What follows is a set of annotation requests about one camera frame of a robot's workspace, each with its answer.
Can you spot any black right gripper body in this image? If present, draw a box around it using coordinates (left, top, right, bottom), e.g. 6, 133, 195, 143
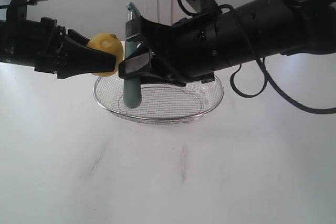
152, 5, 256, 84

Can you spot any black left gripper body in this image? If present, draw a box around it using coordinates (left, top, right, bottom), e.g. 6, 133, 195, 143
1, 17, 66, 74

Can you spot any teal handled peeler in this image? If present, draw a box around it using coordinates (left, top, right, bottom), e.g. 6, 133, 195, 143
123, 2, 142, 109

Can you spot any yellow lemon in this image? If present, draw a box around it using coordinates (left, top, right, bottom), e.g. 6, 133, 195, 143
87, 33, 124, 77

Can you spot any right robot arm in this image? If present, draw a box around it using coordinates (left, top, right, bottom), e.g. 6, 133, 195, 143
119, 0, 335, 86

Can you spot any oval wire mesh basket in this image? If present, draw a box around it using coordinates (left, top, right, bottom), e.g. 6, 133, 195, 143
93, 75, 224, 125

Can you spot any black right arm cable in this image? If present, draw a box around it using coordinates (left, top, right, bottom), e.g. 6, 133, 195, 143
175, 0, 336, 115

